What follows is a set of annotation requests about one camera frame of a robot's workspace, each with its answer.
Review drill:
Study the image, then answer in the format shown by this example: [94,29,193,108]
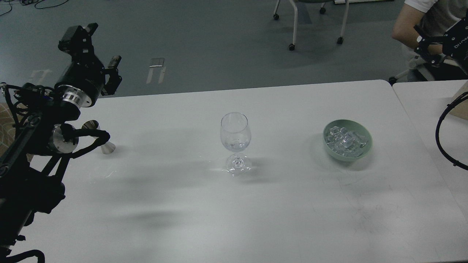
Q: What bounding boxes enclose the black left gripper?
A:
[54,22,122,108]

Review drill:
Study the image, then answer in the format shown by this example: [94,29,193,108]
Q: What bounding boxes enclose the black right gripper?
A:
[414,17,468,66]

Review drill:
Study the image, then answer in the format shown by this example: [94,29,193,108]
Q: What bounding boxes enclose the steel cocktail jigger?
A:
[82,120,116,155]

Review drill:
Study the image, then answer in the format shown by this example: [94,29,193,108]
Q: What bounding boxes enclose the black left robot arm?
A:
[0,23,122,263]

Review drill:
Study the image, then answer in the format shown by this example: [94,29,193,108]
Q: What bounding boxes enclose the clear ice cubes pile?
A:
[324,126,370,158]

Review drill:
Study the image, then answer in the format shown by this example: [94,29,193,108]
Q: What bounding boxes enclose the clear wine glass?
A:
[220,112,252,176]

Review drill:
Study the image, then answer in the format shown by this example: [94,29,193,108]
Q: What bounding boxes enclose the seated person white shirt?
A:
[390,0,468,81]

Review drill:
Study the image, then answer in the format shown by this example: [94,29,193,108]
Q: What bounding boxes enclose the white rolling chair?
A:
[272,0,351,52]

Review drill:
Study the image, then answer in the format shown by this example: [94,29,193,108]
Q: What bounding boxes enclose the beige checkered sofa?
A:
[0,103,16,151]

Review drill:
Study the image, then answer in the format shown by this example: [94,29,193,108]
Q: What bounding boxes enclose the green bowl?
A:
[321,119,373,162]

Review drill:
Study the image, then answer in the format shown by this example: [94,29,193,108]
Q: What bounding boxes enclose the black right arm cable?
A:
[435,92,468,171]

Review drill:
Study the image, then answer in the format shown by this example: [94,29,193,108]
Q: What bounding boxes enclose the black floor cables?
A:
[0,0,70,15]

